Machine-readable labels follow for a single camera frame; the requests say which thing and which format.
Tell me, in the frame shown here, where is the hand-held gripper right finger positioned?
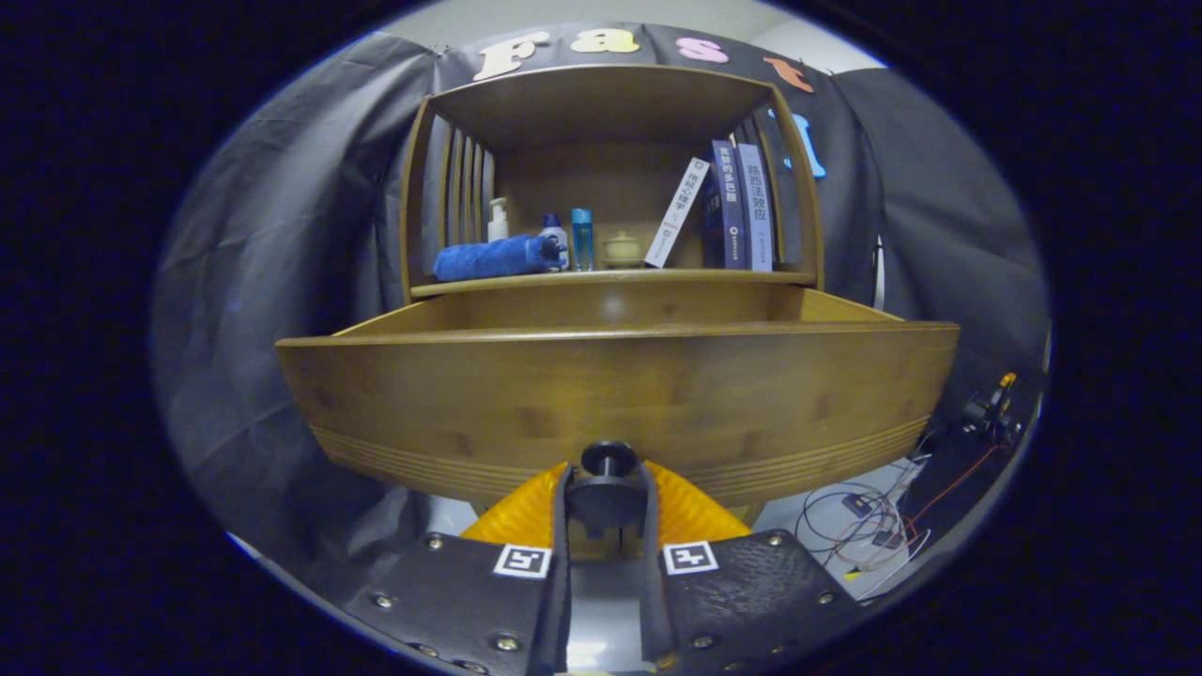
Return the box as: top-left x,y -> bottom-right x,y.
639,460 -> 860,675

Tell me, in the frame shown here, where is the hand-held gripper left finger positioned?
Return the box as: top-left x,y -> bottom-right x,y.
343,460 -> 576,676

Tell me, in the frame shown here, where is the wooden drawer with black knob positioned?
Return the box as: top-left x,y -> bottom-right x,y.
275,282 -> 961,555

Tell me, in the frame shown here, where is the wooden countertop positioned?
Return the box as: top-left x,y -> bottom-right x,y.
410,268 -> 816,300

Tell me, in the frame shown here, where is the wooden cabinet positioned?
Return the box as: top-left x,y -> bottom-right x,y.
399,64 -> 825,303

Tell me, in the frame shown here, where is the black device with orange tip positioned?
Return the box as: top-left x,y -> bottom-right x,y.
960,372 -> 1025,447

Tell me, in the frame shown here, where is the folded blue towel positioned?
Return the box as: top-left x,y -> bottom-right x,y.
433,234 -> 564,283

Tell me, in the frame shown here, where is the white bottle with blue cap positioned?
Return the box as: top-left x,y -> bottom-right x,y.
540,213 -> 570,271

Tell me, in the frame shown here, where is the pale grey book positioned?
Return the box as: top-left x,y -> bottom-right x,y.
735,143 -> 775,273

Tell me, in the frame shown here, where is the white book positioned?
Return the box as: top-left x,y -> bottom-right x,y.
644,157 -> 712,269

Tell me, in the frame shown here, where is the dark blue book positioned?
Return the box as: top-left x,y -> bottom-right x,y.
702,140 -> 748,271

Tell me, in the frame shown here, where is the black backdrop cloth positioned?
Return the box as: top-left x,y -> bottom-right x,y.
150,23 -> 1051,574

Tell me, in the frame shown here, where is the bundle of floor cables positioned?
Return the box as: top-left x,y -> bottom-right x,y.
796,446 -> 998,602

